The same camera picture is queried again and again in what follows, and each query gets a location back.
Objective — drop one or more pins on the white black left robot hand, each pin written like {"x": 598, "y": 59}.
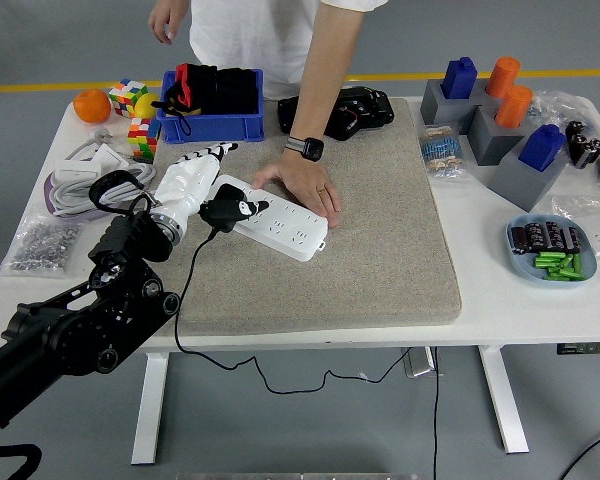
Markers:
{"x": 185, "y": 185}

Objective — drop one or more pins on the person's right hand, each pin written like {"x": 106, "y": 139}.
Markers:
{"x": 169, "y": 17}

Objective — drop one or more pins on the person's left hand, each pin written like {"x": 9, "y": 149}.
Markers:
{"x": 305, "y": 180}

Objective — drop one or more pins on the black plug adapter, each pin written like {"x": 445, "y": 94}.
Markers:
{"x": 230, "y": 191}

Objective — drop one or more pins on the person's left forearm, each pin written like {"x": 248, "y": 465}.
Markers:
{"x": 325, "y": 75}

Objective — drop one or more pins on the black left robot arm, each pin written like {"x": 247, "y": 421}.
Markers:
{"x": 80, "y": 325}

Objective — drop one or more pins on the black wrist watch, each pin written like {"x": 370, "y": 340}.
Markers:
{"x": 310, "y": 148}

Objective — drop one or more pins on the stickerless puzzle cube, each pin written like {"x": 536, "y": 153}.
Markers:
{"x": 142, "y": 137}

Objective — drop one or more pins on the blue plastic bin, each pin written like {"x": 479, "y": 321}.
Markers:
{"x": 215, "y": 127}

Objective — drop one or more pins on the white square box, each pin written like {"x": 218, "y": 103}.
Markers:
{"x": 111, "y": 157}

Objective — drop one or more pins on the person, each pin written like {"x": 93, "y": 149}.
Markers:
{"x": 250, "y": 40}

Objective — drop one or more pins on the yellow lemon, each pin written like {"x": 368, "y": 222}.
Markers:
{"x": 147, "y": 106}

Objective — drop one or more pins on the white-edged puzzle cube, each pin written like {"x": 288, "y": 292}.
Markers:
{"x": 127, "y": 97}

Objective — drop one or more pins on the black electronic housing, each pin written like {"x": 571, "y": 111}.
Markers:
{"x": 370, "y": 112}

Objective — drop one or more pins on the black foam stack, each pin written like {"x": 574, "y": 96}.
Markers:
{"x": 237, "y": 90}

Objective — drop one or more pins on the grey-brown mat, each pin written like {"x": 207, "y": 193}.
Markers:
{"x": 330, "y": 280}

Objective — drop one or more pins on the white flat box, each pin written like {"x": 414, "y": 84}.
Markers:
{"x": 75, "y": 171}

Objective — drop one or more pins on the orange fruit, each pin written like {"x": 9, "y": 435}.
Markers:
{"x": 91, "y": 106}

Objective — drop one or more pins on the clear bag of resistors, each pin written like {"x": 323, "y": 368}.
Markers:
{"x": 442, "y": 152}

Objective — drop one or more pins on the grey block holder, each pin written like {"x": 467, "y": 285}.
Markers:
{"x": 490, "y": 142}
{"x": 437, "y": 110}
{"x": 525, "y": 187}

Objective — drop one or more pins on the clear bag of screws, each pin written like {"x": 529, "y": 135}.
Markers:
{"x": 40, "y": 245}

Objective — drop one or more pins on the blue square block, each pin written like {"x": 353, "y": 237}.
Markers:
{"x": 541, "y": 150}
{"x": 459, "y": 80}

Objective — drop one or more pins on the silver box under table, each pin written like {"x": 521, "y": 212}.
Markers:
{"x": 420, "y": 362}

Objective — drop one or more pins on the orange cylinder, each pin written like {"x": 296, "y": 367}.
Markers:
{"x": 513, "y": 107}
{"x": 502, "y": 77}

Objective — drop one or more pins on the black printed capacitor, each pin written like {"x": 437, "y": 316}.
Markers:
{"x": 535, "y": 236}
{"x": 519, "y": 240}
{"x": 552, "y": 235}
{"x": 571, "y": 239}

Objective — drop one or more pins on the white table leg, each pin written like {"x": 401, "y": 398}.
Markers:
{"x": 150, "y": 410}
{"x": 502, "y": 400}

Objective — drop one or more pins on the light blue plate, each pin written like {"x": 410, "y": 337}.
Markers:
{"x": 522, "y": 265}

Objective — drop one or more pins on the green battery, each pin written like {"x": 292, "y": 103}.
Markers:
{"x": 550, "y": 255}
{"x": 547, "y": 261}
{"x": 568, "y": 263}
{"x": 577, "y": 265}
{"x": 560, "y": 271}
{"x": 562, "y": 277}

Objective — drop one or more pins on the crumpled clear plastic bag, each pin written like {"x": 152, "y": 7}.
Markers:
{"x": 555, "y": 107}

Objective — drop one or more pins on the flat clear plastic bag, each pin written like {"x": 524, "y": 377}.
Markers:
{"x": 575, "y": 207}

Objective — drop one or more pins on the table height control panel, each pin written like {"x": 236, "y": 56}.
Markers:
{"x": 587, "y": 348}

